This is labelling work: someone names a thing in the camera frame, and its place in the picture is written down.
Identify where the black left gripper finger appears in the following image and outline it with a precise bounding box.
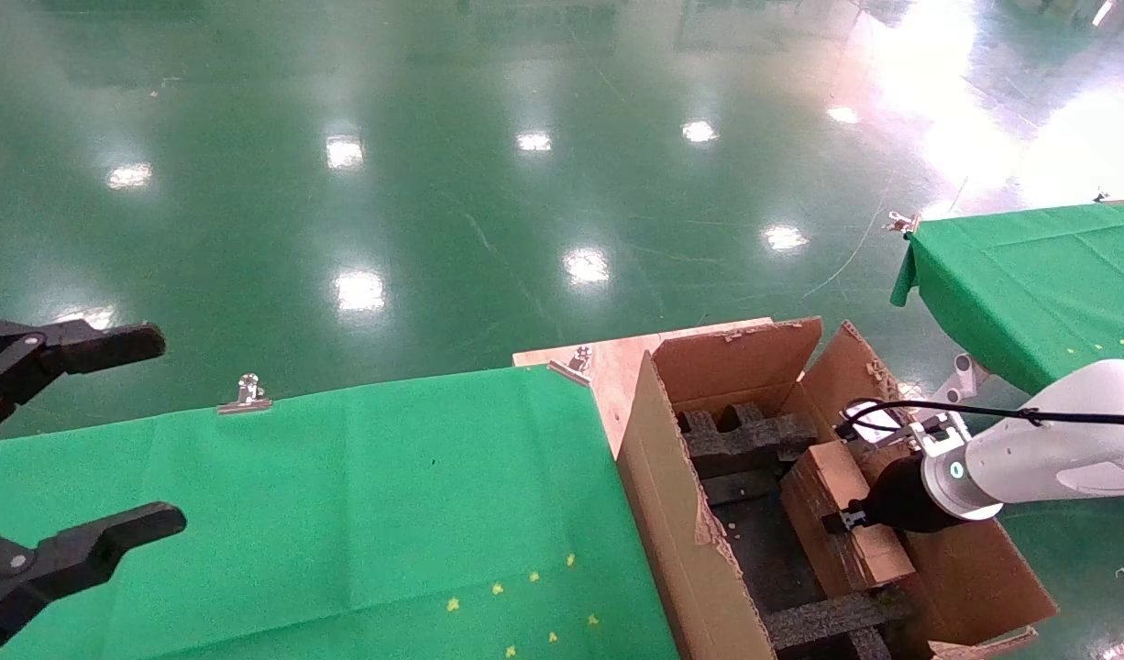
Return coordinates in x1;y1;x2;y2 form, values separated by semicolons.
0;502;189;655
0;320;168;443

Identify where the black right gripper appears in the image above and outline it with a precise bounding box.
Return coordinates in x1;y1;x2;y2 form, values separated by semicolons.
820;455;950;535

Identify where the small brown cardboard box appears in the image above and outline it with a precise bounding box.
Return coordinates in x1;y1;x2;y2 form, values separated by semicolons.
780;440;917;598

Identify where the large open cardboard carton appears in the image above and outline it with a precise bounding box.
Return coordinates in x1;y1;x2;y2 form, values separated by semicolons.
616;316;1063;660

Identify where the notched black foam block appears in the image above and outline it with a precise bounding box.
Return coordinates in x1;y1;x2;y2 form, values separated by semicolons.
677;401;818;479

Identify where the large green table cloth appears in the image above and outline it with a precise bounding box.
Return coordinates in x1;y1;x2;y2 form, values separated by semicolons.
0;365;682;660

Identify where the green cloth with hanging corner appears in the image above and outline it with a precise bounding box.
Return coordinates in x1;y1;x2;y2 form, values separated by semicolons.
889;197;1124;396

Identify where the white metal table bracket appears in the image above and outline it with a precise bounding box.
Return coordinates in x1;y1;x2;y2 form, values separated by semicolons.
929;353;990;406

